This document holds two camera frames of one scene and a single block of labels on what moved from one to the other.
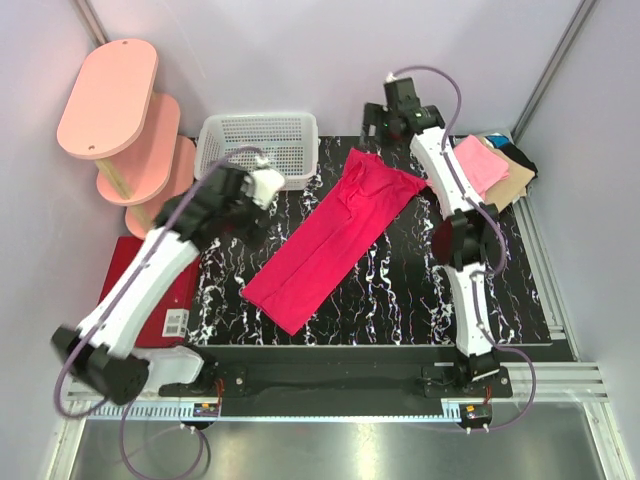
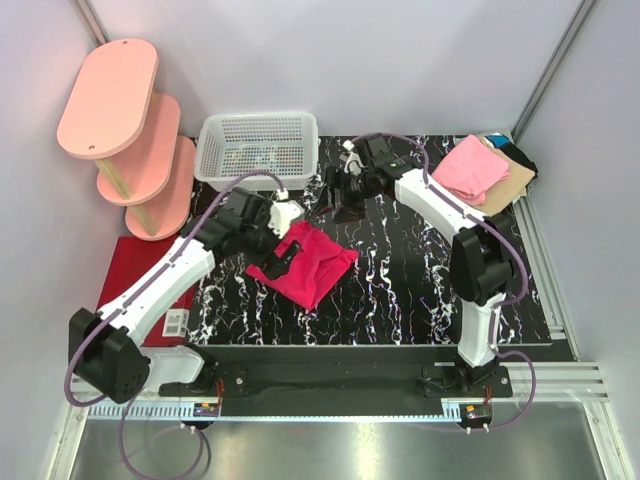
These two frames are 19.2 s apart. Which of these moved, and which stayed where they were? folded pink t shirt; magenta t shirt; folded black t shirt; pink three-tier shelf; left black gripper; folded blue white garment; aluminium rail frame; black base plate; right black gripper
Moved: right black gripper; magenta t shirt; left black gripper
Stayed: black base plate; folded blue white garment; folded black t shirt; pink three-tier shelf; aluminium rail frame; folded pink t shirt
